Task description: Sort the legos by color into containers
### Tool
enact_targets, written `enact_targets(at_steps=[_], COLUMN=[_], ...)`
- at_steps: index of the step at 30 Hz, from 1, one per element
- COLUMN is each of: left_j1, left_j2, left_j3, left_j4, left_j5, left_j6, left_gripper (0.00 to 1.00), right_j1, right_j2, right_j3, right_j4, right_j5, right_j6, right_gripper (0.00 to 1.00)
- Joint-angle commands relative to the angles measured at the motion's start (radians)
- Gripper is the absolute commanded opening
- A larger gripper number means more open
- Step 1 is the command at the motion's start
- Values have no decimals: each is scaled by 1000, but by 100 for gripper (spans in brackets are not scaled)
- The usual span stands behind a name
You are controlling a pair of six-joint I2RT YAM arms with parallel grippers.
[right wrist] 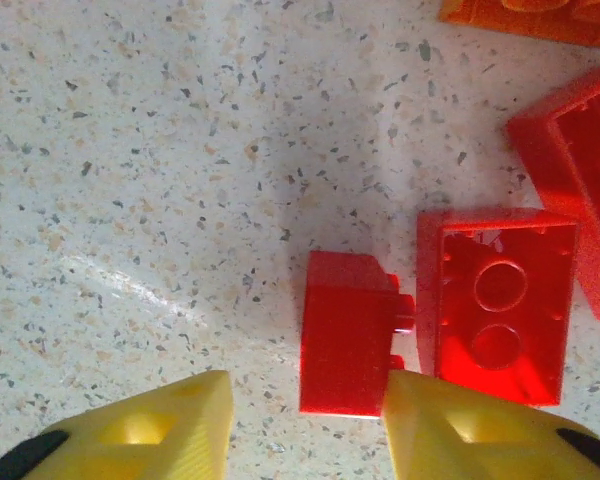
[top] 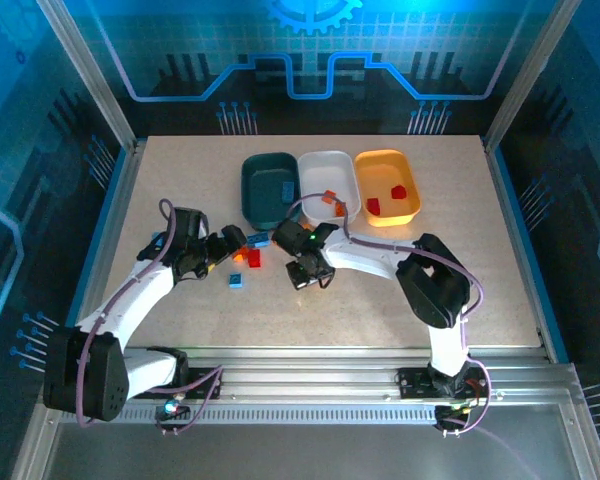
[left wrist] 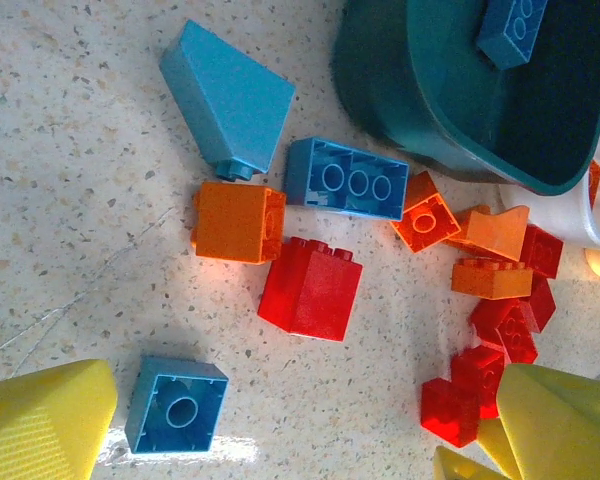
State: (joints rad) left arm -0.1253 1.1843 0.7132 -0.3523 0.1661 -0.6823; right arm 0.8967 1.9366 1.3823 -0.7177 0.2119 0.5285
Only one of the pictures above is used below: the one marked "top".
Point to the orange lego brick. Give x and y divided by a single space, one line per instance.
327 196
240 258
340 208

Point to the long blue lego brick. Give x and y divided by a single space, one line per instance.
258 241

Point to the dark green plastic container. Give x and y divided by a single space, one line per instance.
265 175

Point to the white plastic container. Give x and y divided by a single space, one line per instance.
325 172

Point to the yellow plastic container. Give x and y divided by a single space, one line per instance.
385 170

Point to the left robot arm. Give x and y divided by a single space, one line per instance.
105 370

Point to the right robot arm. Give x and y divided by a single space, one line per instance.
430 285

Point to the grey metal panel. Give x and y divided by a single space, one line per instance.
305 455

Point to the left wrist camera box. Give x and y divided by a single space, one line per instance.
202 230

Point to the aluminium and blue side rail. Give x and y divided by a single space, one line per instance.
506 200
120 200

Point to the aluminium mounting rail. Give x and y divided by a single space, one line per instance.
305 380

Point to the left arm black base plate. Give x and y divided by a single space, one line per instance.
200 387

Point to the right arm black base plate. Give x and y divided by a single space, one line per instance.
415 385

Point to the aluminium frame post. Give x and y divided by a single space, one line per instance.
530 75
91 75

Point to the aluminium frame bar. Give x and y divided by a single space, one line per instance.
30 450
592 435

